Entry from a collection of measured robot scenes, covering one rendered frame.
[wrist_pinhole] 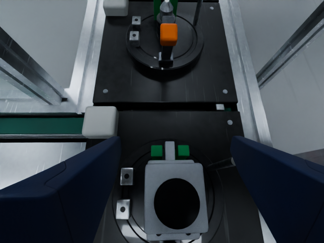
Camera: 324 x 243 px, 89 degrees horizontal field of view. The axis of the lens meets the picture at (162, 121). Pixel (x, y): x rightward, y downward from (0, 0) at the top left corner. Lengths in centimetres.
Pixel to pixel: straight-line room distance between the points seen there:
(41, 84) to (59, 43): 29
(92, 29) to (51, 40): 20
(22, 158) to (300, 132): 56
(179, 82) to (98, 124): 15
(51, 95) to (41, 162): 12
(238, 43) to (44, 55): 47
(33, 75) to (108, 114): 10
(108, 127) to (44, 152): 15
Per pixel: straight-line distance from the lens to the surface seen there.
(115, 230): 25
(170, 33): 21
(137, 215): 23
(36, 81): 28
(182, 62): 29
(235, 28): 42
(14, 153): 39
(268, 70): 37
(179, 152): 17
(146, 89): 28
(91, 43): 39
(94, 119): 25
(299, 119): 50
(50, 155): 35
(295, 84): 54
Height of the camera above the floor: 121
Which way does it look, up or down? 70 degrees down
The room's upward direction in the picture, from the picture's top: 3 degrees clockwise
